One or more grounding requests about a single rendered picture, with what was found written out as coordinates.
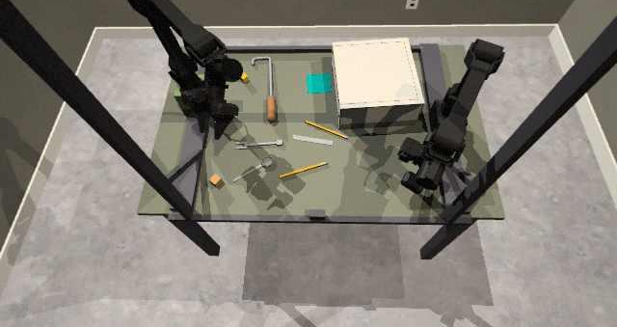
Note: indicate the small orange cube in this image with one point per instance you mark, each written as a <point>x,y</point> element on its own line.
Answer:
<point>216,180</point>

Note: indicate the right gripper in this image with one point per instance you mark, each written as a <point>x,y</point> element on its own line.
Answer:
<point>408,179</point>

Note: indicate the silver spoon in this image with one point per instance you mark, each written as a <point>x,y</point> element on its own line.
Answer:
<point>265,161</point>

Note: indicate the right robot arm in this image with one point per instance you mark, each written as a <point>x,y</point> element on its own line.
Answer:
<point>484,58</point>

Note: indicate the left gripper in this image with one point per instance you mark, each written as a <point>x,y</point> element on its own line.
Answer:
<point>223,112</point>

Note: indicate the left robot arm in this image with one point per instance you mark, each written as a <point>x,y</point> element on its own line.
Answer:
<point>198,43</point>

